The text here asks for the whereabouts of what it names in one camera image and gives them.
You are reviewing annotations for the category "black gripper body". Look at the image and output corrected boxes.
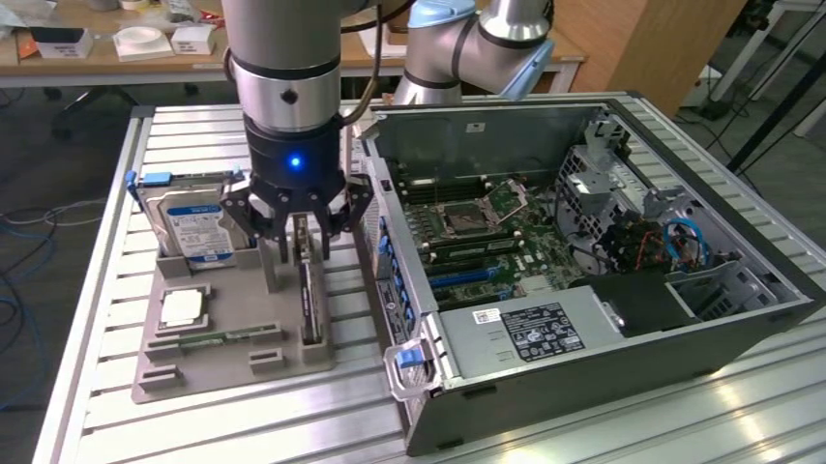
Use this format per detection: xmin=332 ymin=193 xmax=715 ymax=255
xmin=243 ymin=115 xmax=348 ymax=214

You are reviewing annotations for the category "black graphics card metal bracket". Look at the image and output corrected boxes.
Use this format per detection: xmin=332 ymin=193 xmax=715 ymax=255
xmin=290 ymin=215 xmax=325 ymax=347

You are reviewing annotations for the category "silver hard disk blue label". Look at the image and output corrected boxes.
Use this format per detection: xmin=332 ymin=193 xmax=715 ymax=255
xmin=142 ymin=182 xmax=251 ymax=270

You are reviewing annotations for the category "blue disk caddy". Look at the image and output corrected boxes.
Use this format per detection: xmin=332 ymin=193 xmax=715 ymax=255
xmin=125 ymin=166 xmax=259 ymax=252

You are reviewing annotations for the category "CPU socket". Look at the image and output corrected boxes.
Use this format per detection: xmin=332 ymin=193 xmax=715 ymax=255
xmin=441 ymin=201 xmax=492 ymax=236

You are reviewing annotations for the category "grey plastic parts rack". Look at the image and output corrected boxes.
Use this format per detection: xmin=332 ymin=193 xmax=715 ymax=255
xmin=131 ymin=202 xmax=341 ymax=406

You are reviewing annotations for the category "black installed RAM stick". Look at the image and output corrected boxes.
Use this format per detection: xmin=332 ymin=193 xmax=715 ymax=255
xmin=430 ymin=239 xmax=522 ymax=262

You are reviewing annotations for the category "silver CPU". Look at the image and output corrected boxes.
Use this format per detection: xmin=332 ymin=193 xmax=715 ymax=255
xmin=159 ymin=289 xmax=207 ymax=326

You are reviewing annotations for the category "blue expansion slot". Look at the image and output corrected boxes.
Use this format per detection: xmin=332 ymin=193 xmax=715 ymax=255
xmin=429 ymin=270 xmax=490 ymax=289

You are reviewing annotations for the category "metal socket cover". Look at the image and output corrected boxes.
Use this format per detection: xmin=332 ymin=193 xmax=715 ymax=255
xmin=484 ymin=178 xmax=532 ymax=223

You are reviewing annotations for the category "green RAM stick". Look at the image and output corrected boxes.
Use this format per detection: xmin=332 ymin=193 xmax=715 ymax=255
xmin=178 ymin=324 xmax=279 ymax=347

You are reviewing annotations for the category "white paper booklet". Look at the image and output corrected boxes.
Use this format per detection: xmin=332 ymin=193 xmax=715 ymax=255
xmin=357 ymin=23 xmax=410 ymax=60

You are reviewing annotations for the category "green motherboard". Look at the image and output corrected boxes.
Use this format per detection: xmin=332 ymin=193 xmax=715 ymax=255
xmin=390 ymin=161 xmax=586 ymax=310

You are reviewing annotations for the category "small white labelled box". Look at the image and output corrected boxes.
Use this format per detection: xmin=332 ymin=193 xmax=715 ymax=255
xmin=170 ymin=23 xmax=218 ymax=55

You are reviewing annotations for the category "black chair base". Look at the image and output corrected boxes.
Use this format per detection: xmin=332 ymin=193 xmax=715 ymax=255
xmin=45 ymin=86 xmax=141 ymax=141

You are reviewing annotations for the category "white round tray box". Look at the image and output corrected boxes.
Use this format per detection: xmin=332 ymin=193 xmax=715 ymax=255
xmin=113 ymin=26 xmax=178 ymax=63

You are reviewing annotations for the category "grey power supply unit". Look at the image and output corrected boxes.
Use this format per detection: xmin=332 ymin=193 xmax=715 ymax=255
xmin=438 ymin=284 xmax=625 ymax=381

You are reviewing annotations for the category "brown cardboard box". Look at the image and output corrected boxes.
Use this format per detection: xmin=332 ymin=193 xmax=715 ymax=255
xmin=384 ymin=0 xmax=414 ymax=33

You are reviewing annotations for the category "silver perforated drive cage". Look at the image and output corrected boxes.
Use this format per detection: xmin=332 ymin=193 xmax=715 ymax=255
xmin=554 ymin=142 xmax=648 ymax=228

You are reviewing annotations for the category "white box black top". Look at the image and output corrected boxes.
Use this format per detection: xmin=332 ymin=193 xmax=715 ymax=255
xmin=30 ymin=26 xmax=98 ymax=60

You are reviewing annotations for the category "black open PC case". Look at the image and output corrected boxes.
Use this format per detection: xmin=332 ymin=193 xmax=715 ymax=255
xmin=340 ymin=99 xmax=826 ymax=458

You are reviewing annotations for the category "wooden cabinet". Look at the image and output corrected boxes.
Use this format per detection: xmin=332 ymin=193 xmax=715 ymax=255
xmin=552 ymin=0 xmax=751 ymax=117

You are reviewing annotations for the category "grey disk bay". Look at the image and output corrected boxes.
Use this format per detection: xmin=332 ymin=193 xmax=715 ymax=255
xmin=664 ymin=260 xmax=783 ymax=323

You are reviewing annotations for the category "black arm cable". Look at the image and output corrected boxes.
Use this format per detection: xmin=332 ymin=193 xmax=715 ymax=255
xmin=338 ymin=0 xmax=390 ymax=130

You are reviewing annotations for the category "white floor cable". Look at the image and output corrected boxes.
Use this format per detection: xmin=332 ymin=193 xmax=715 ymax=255
xmin=0 ymin=197 xmax=105 ymax=226

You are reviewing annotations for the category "wooden desk white frame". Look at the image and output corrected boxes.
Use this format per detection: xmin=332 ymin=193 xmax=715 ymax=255
xmin=0 ymin=0 xmax=589 ymax=91

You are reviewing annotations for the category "blue floor cable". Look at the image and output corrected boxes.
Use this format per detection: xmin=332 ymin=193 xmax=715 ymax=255
xmin=0 ymin=212 xmax=58 ymax=412

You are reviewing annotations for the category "blue wire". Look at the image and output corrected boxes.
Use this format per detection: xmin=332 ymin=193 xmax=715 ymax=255
xmin=664 ymin=217 xmax=712 ymax=272

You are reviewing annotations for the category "black slanted metal post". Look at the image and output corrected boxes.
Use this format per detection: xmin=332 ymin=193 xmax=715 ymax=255
xmin=728 ymin=14 xmax=826 ymax=173

